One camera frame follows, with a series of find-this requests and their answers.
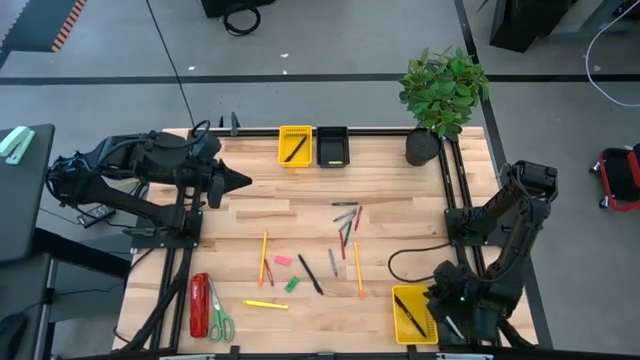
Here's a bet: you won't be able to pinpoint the yellow pencil with orange tip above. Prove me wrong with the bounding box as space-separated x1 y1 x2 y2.
257 230 270 289
352 240 366 301

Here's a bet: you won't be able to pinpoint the black power adapter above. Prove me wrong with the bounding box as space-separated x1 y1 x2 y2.
76 203 117 230

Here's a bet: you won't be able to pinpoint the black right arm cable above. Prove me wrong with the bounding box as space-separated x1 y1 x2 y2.
387 242 454 284

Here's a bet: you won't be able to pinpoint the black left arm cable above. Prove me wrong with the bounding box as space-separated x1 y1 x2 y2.
189 118 213 149

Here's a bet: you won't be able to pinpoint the mint green stapler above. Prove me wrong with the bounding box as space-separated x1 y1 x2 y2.
0 125 37 166

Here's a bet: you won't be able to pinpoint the yellow mesh plastic bin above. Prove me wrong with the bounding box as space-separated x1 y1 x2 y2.
391 284 440 346
277 124 314 169

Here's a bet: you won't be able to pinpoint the black mesh plastic bin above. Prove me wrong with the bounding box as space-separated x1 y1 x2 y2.
315 125 351 169
437 307 476 349

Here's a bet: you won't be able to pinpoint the black clamp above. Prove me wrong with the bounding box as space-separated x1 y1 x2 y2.
218 111 242 138

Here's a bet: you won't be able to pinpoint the white floor cable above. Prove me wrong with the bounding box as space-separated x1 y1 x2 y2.
583 0 640 109

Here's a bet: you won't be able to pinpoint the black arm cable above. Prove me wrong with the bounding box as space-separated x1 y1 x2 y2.
189 118 213 149
387 242 454 284

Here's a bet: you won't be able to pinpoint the green-handled scissors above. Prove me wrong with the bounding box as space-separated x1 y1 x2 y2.
206 277 236 344

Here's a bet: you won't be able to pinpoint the black box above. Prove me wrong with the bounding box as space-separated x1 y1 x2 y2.
200 0 277 19

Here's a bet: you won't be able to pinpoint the black cabinet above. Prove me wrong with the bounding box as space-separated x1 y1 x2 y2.
488 0 576 54

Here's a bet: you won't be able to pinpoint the black side table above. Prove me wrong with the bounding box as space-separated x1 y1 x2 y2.
0 123 56 266

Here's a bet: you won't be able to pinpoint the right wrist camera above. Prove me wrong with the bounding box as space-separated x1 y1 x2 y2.
432 259 474 294

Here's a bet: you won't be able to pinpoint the red and black cart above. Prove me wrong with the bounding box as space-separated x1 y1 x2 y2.
589 143 640 214

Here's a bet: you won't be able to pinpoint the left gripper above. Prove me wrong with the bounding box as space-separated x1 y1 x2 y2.
187 147 253 210

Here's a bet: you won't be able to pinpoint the green potted plant black pot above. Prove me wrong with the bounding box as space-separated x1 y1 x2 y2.
398 45 491 168

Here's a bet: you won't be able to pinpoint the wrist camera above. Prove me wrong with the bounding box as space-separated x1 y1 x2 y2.
432 259 474 294
191 132 222 162

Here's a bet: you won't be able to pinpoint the black pen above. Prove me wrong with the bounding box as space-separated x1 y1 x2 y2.
393 294 429 339
297 253 325 296
284 134 308 164

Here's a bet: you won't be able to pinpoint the red stapler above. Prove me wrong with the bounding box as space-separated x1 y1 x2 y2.
189 272 210 339

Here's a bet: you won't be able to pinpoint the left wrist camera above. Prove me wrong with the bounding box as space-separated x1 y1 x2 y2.
191 132 222 162

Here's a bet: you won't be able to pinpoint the black aluminium table frame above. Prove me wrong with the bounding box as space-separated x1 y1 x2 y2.
112 124 554 360

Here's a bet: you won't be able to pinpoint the black mat orange stripes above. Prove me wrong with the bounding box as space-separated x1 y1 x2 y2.
0 0 89 54

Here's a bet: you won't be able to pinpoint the yellow marker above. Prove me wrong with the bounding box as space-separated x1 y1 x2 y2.
242 299 290 311

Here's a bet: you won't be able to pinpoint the black coiled cable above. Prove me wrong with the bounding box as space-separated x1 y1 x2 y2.
222 2 262 37

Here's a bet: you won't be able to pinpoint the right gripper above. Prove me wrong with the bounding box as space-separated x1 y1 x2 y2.
425 279 516 346

